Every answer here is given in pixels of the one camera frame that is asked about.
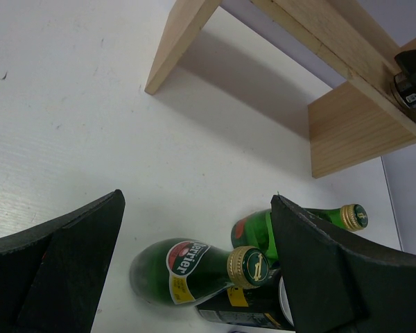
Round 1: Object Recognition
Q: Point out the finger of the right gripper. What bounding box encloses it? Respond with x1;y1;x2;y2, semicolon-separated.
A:
395;49;416;83

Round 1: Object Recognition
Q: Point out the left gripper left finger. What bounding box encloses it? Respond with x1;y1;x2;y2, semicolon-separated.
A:
0;189;125;332

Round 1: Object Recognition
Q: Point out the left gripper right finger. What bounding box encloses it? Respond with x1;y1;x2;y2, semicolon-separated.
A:
271;195;416;332

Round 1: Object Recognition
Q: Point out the dark black yellow can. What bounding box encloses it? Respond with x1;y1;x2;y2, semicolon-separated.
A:
391;72;416;110

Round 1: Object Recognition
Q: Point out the black beverage can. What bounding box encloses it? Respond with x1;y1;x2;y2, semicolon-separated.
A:
196;264;295;332

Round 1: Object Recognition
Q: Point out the green Perrier glass bottle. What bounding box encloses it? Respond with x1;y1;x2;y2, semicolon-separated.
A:
129;238;271;307

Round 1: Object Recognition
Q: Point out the wooden two-tier shelf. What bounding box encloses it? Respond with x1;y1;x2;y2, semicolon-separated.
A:
144;0;416;180

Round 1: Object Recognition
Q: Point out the green bottle red label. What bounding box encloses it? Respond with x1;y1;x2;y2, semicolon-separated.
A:
231;204;369;264

